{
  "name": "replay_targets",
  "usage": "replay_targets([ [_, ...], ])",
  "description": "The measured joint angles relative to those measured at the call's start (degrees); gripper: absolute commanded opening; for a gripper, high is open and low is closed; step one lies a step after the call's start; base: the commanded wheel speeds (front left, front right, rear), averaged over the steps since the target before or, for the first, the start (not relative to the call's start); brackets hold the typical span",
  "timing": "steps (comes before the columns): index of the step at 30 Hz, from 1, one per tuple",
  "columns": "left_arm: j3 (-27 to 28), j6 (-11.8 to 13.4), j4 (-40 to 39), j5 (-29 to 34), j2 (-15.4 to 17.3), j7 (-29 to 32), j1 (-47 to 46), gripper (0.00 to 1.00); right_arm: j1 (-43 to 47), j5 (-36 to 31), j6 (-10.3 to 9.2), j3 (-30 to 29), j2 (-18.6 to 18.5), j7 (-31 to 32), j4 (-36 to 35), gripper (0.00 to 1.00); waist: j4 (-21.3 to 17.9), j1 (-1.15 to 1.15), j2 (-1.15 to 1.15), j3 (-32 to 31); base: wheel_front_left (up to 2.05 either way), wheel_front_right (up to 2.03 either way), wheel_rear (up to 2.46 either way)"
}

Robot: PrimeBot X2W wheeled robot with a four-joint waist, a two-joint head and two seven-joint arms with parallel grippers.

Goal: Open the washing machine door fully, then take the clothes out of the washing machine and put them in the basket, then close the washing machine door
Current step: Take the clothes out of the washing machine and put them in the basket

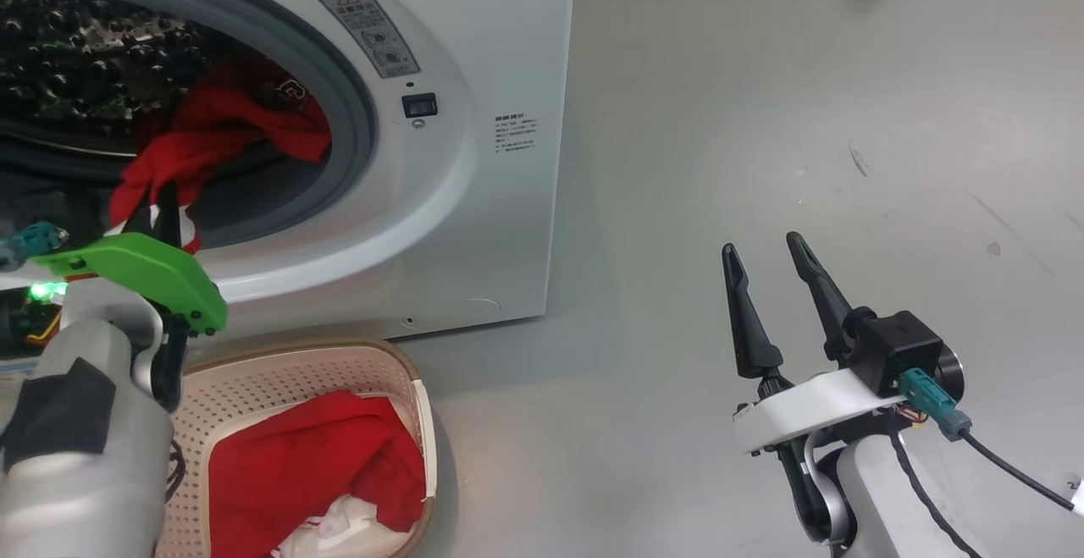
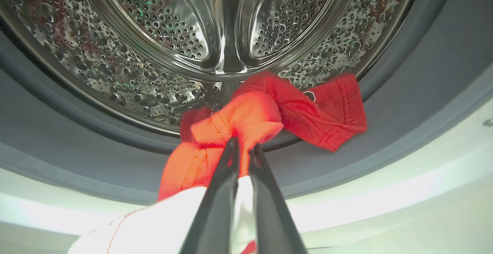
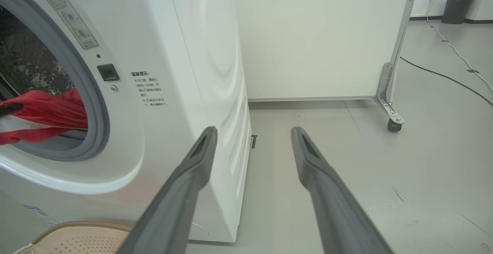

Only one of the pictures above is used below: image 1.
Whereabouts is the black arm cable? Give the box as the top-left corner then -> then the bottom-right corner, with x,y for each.
163,438 -> 189,504
888,429 -> 985,558

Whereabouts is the red white-trimmed garment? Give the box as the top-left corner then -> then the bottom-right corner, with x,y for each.
207,389 -> 428,558

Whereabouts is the right camera cable teal connector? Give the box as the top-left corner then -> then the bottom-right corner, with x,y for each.
899,367 -> 1084,517

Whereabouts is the cream perforated laundry basket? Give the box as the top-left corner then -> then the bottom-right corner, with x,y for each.
157,338 -> 440,558

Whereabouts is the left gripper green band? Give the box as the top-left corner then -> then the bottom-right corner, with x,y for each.
30,181 -> 228,411

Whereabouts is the grey warning sticker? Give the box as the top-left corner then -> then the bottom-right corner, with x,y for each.
316,0 -> 422,80

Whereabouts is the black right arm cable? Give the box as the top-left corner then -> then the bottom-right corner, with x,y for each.
888,429 -> 985,558

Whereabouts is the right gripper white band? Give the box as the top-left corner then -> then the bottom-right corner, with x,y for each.
722,232 -> 907,542

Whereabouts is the red Bulls 23 garment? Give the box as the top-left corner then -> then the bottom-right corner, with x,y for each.
108,58 -> 333,256

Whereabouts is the white washing machine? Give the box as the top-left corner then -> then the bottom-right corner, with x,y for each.
0,0 -> 579,344

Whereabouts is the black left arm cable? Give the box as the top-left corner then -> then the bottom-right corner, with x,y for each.
163,438 -> 189,504

